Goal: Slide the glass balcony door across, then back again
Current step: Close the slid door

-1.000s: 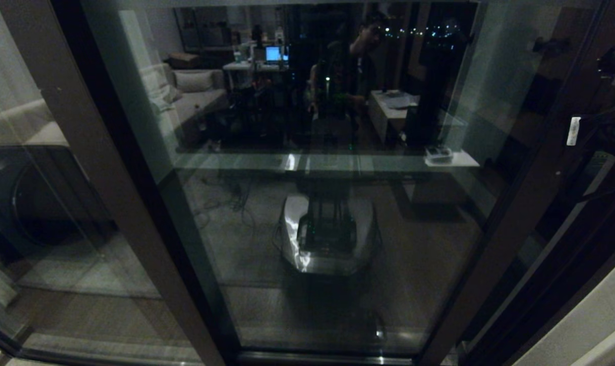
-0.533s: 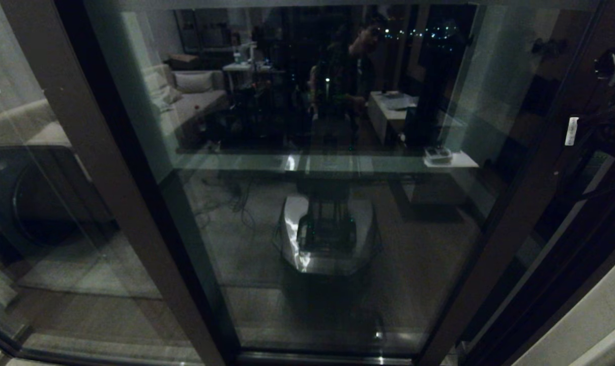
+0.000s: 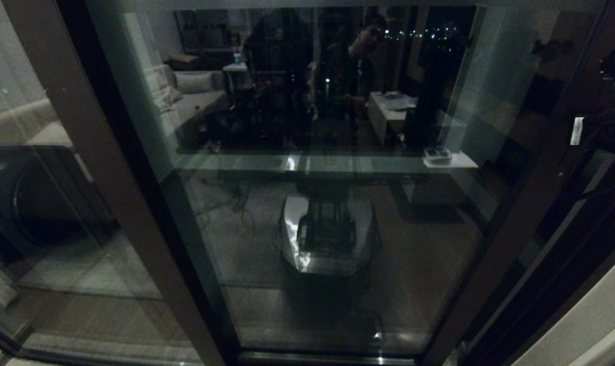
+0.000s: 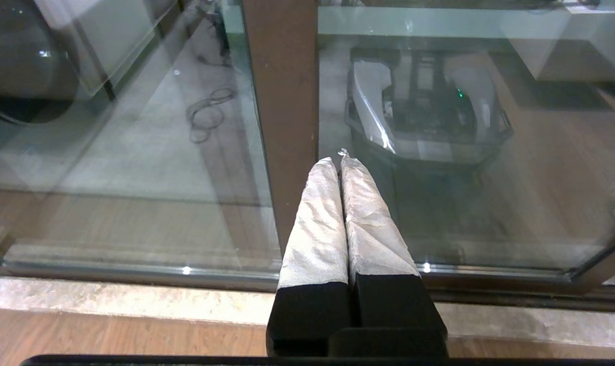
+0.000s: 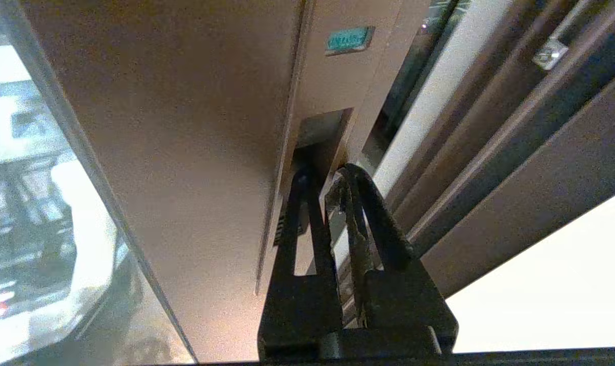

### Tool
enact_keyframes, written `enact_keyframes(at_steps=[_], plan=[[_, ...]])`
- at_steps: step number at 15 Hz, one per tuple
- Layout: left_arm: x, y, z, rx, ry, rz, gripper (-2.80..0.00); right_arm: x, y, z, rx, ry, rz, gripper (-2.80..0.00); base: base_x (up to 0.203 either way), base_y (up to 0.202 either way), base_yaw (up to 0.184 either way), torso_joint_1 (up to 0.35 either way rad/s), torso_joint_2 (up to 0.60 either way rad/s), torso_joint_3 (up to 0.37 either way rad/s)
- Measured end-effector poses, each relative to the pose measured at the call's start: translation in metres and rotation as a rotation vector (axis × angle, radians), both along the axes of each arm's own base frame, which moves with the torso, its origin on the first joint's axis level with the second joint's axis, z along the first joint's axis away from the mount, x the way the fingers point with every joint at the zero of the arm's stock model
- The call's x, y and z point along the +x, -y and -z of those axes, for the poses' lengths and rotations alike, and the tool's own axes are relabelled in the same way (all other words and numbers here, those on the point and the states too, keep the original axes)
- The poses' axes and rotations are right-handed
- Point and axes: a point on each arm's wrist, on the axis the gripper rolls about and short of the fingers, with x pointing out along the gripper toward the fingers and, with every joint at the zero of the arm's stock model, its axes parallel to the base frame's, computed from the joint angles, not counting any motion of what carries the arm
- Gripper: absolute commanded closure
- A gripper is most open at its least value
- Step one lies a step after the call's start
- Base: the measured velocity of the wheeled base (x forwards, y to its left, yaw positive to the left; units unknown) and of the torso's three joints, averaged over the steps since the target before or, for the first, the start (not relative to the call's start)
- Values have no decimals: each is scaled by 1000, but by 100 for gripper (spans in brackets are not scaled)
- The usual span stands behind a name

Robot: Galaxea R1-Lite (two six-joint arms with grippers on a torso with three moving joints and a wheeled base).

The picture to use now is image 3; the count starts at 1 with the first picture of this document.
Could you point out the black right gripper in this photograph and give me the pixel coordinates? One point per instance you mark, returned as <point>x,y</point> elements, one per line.
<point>582,131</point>

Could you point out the brown-framed sliding glass door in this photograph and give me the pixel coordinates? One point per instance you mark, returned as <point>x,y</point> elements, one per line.
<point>516,229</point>

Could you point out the dark brown door jamb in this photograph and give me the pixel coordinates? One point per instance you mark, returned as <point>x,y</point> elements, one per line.
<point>566,295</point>

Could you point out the brown-framed fixed glass panel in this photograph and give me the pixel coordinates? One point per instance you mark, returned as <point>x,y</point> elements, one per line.
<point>124,203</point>

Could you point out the dark front-load washing machine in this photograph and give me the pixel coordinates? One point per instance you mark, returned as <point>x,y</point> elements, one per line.
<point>42,198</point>

